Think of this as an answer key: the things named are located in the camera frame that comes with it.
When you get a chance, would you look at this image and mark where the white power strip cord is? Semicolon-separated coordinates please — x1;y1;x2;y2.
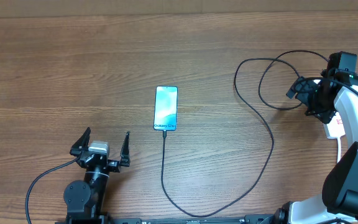
336;137;343;164

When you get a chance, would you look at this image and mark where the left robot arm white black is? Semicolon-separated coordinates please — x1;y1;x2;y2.
63;128;131;223

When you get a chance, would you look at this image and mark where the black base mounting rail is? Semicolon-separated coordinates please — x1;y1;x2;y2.
54;214;332;224

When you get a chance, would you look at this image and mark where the black USB charging cable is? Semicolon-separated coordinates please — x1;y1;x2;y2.
160;50;331;218

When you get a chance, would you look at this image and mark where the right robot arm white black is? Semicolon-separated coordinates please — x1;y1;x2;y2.
272;52;358;223

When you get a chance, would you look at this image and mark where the white power strip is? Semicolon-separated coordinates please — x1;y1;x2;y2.
323;112;345;139

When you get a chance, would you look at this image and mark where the blue screen Galaxy smartphone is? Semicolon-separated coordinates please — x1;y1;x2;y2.
154;86;178;131

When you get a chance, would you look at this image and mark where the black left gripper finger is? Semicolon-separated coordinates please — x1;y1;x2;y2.
120;131;130;161
70;127;91;151

